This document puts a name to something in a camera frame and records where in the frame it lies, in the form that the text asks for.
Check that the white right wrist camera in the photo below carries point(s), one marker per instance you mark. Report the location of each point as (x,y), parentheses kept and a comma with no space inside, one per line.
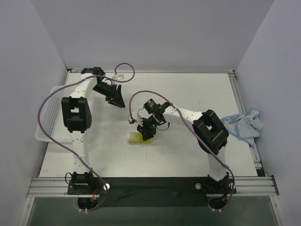
(136,118)

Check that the aluminium right side rail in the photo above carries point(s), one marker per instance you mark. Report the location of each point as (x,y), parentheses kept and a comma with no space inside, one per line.
(243,107)

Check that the yellow green patterned towel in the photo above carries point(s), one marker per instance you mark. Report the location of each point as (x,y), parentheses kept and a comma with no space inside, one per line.
(136,138)

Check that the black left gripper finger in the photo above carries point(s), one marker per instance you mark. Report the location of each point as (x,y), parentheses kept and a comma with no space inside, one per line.
(118,92)
(115,101)

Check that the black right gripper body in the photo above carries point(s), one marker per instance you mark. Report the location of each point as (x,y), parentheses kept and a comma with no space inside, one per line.
(146,131)

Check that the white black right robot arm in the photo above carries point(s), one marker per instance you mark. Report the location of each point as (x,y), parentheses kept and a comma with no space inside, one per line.
(206,127)

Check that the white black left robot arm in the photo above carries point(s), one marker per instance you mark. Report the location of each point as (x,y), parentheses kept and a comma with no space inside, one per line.
(77,118)

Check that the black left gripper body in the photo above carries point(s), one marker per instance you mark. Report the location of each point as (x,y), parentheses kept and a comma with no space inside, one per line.
(114,93)

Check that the light blue towel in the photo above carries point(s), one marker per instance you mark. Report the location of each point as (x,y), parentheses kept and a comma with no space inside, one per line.
(245,127)

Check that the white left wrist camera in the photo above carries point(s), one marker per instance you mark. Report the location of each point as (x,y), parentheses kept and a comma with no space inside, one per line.
(118,77)

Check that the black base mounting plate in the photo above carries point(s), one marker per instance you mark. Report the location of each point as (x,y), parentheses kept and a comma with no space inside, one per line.
(153,192)

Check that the aluminium front rail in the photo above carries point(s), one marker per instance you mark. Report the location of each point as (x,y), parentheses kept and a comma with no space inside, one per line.
(243,186)

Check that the aluminium rail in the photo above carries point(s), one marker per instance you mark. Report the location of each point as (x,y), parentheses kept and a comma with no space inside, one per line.
(243,186)
(243,107)

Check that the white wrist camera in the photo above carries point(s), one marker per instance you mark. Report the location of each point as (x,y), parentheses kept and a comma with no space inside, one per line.
(118,77)
(136,118)

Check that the white perforated plastic basket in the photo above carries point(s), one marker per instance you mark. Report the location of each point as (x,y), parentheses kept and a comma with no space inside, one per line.
(51,117)

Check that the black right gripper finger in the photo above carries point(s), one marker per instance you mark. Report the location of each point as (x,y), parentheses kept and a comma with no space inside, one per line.
(147,136)
(142,131)

